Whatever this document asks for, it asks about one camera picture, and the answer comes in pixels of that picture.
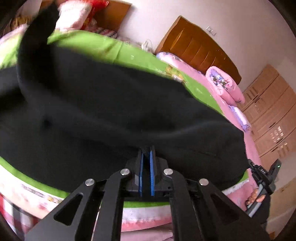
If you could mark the light wooden wardrobe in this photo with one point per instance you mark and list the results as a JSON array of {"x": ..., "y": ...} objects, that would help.
[{"x": 270, "y": 108}]

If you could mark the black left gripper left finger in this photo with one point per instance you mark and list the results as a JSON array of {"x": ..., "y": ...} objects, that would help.
[{"x": 91, "y": 212}]

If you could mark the far brown wooden headboard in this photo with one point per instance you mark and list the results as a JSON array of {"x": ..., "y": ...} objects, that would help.
[{"x": 113, "y": 15}]

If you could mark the rolled pink blanket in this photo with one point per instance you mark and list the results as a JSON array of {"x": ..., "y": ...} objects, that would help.
[{"x": 225, "y": 86}]

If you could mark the red pillow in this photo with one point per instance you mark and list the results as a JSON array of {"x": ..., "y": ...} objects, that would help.
[{"x": 96, "y": 5}]

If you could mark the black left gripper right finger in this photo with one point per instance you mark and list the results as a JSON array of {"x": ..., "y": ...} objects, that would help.
[{"x": 199, "y": 210}]

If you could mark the green bed sheet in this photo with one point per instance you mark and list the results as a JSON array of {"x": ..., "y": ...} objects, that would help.
[{"x": 129, "y": 53}]

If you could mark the white pink floral duvet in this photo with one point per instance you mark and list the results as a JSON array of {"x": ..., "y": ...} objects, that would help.
[{"x": 72, "y": 15}]

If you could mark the near brown wooden headboard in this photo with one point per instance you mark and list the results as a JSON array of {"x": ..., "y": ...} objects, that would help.
[{"x": 196, "y": 48}]

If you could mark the striped red white sheet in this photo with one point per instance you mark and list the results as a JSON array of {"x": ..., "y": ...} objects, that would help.
[{"x": 94, "y": 28}]

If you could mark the pink bed quilt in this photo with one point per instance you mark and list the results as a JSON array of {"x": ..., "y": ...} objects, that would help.
[{"x": 152, "y": 220}]

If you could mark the black pants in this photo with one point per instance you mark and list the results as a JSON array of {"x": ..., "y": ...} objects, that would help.
[{"x": 67, "y": 118}]

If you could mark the right hand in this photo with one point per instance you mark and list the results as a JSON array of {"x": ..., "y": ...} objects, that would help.
[{"x": 255, "y": 197}]

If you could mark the brown wooden headboard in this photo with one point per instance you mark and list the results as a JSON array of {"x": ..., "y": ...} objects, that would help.
[
  {"x": 113, "y": 15},
  {"x": 196, "y": 48}
]

